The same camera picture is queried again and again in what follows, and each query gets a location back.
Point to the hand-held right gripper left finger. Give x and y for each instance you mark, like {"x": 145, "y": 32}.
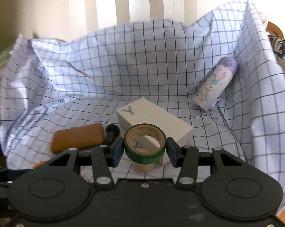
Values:
{"x": 118, "y": 151}

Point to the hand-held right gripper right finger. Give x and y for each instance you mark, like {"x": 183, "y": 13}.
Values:
{"x": 172, "y": 152}

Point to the green tape roll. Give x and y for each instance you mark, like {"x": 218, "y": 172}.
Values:
{"x": 142, "y": 158}

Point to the beige tape roll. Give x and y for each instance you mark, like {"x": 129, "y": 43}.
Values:
{"x": 143, "y": 167}

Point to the white box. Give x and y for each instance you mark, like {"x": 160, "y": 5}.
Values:
{"x": 154, "y": 115}

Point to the brown leather case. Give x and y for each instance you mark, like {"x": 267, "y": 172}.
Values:
{"x": 77, "y": 137}

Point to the bunny print bottle purple cap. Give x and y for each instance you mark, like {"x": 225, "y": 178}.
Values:
{"x": 215, "y": 85}

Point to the checked white cloth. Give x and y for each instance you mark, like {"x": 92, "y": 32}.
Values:
{"x": 133, "y": 63}

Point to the white slatted backrest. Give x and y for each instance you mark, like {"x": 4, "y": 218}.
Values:
{"x": 137, "y": 2}

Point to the patterned dark cloth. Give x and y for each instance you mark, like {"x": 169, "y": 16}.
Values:
{"x": 279, "y": 45}

